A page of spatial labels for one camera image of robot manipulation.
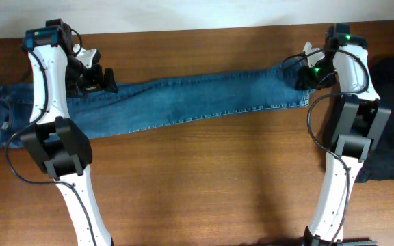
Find blue denim jeans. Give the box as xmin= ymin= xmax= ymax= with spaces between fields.
xmin=0 ymin=64 xmax=312 ymax=148

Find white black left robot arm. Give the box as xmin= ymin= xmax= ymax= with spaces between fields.
xmin=18 ymin=19 xmax=118 ymax=246

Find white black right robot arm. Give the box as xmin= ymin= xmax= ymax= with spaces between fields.
xmin=296 ymin=23 xmax=391 ymax=246

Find grey metal bracket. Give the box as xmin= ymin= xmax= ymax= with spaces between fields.
xmin=338 ymin=240 xmax=378 ymax=246

